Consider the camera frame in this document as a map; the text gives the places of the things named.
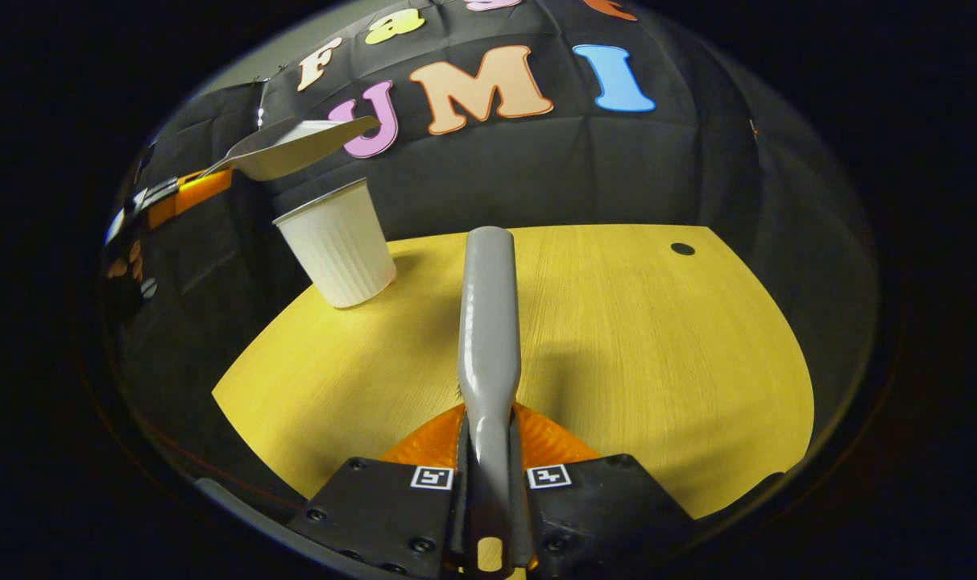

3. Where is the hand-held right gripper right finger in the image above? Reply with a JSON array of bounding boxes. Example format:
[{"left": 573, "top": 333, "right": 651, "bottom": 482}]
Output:
[{"left": 512, "top": 403, "right": 694, "bottom": 578}]

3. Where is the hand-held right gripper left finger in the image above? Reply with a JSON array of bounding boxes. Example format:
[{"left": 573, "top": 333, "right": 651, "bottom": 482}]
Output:
[{"left": 287, "top": 403, "right": 466, "bottom": 578}]

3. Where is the grey dustpan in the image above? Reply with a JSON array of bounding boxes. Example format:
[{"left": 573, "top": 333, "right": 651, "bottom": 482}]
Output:
[{"left": 202, "top": 117, "right": 380, "bottom": 182}]

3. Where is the white ribbed garbage bin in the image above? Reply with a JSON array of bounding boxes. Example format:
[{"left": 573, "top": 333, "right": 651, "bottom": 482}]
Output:
[{"left": 273, "top": 177, "right": 397, "bottom": 309}]

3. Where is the small grey broom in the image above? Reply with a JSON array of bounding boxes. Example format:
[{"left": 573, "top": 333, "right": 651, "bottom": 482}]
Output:
[{"left": 456, "top": 226, "right": 524, "bottom": 578}]

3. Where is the black backdrop cloth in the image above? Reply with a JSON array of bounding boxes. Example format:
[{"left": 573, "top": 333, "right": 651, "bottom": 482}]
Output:
[{"left": 101, "top": 0, "right": 880, "bottom": 500}]

